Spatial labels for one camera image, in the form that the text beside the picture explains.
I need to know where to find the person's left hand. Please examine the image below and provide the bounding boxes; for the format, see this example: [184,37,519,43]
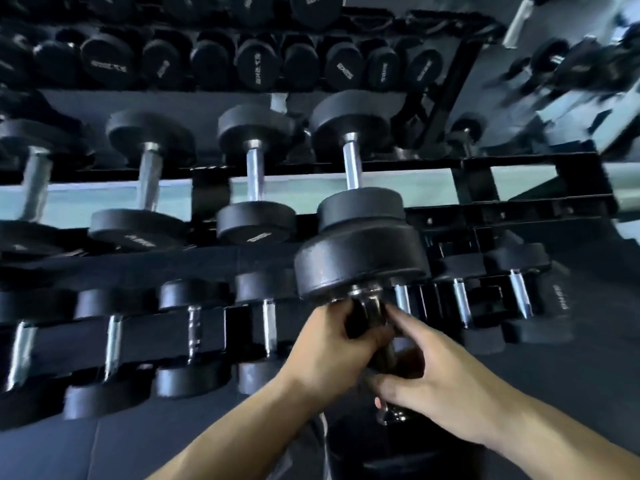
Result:
[277,297,397,403]

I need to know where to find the person's right hand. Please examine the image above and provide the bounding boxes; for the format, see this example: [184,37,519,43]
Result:
[365,304,519,445]

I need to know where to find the large black round dumbbell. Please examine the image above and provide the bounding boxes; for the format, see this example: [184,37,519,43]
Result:
[293,224,482,480]
[215,104,299,245]
[89,109,197,253]
[309,89,407,235]

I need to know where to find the row of black dumbbells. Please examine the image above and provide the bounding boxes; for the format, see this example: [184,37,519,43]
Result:
[0,239,576,431]

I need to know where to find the black metal dumbbell rack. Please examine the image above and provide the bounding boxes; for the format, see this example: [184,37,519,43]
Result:
[0,152,619,425]

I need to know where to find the medium black round dumbbell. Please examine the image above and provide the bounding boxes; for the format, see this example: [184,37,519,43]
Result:
[0,119,96,258]

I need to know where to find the person's left forearm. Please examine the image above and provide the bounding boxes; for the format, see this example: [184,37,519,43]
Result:
[145,369,321,480]

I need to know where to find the black rubber floor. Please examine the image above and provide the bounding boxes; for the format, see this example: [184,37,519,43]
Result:
[0,219,640,480]

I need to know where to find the grey trousers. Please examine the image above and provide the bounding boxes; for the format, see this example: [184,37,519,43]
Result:
[272,414,332,480]

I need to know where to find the large wall mirror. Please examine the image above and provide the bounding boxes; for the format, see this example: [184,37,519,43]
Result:
[0,0,640,165]

